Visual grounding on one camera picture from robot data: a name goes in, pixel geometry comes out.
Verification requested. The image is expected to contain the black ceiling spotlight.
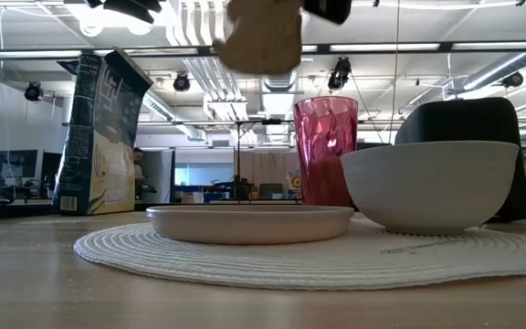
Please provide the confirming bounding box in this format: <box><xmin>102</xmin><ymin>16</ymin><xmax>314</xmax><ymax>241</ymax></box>
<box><xmin>173</xmin><ymin>72</ymin><xmax>191</xmax><ymax>92</ymax></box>
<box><xmin>328</xmin><ymin>57</ymin><xmax>352</xmax><ymax>90</ymax></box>
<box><xmin>24</xmin><ymin>81</ymin><xmax>44</xmax><ymax>102</ymax></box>
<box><xmin>501</xmin><ymin>71</ymin><xmax>524</xmax><ymax>89</ymax></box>

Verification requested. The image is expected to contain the brown toast slice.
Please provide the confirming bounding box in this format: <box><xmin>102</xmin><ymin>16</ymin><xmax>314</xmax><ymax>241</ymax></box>
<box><xmin>212</xmin><ymin>0</ymin><xmax>304</xmax><ymax>77</ymax></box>

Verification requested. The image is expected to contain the blue cereal box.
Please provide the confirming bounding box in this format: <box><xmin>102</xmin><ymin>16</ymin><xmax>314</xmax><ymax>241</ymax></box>
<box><xmin>52</xmin><ymin>47</ymin><xmax>154</xmax><ymax>217</ymax></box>

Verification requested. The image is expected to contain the white ceramic bowl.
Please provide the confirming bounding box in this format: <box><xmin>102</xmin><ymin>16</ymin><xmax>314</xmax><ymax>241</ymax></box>
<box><xmin>339</xmin><ymin>140</ymin><xmax>520</xmax><ymax>236</ymax></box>

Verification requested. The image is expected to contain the person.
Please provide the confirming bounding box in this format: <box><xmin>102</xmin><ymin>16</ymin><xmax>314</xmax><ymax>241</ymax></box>
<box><xmin>132</xmin><ymin>146</ymin><xmax>148</xmax><ymax>202</ymax></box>

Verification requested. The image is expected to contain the black overhead light beam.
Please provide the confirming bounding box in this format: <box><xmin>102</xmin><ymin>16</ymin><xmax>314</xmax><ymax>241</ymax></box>
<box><xmin>0</xmin><ymin>42</ymin><xmax>526</xmax><ymax>59</ymax></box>

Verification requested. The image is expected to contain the black toaster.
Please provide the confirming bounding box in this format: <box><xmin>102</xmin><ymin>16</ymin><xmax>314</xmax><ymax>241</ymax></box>
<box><xmin>394</xmin><ymin>96</ymin><xmax>526</xmax><ymax>224</ymax></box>

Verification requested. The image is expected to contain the beige shallow plate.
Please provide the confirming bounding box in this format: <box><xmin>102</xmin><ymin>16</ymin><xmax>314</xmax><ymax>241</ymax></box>
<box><xmin>146</xmin><ymin>204</ymin><xmax>355</xmax><ymax>246</ymax></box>

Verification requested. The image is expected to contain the yellow cereal box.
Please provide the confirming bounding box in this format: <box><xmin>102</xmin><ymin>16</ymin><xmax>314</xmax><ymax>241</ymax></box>
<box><xmin>288</xmin><ymin>169</ymin><xmax>303</xmax><ymax>200</ymax></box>

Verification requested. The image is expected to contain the white woven round placemat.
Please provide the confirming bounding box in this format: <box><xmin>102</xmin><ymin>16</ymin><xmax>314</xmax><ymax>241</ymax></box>
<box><xmin>73</xmin><ymin>218</ymin><xmax>526</xmax><ymax>292</ymax></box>

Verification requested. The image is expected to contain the pink faceted tumbler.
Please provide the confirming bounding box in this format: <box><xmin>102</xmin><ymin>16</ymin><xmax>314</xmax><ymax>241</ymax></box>
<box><xmin>293</xmin><ymin>95</ymin><xmax>360</xmax><ymax>207</ymax></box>

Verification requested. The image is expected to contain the black computer monitor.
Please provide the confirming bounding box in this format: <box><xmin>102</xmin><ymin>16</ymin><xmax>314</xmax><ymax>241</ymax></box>
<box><xmin>0</xmin><ymin>149</ymin><xmax>38</xmax><ymax>179</ymax></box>

